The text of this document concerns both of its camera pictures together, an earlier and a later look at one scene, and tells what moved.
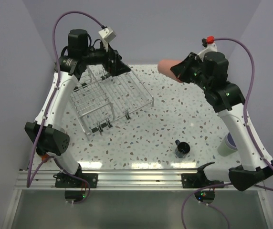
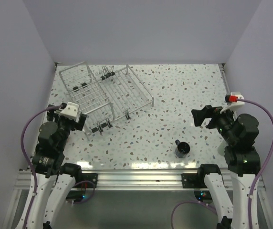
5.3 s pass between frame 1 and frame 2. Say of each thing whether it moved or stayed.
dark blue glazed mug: stayed
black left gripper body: moved
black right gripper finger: moved
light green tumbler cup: stayed
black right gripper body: moved
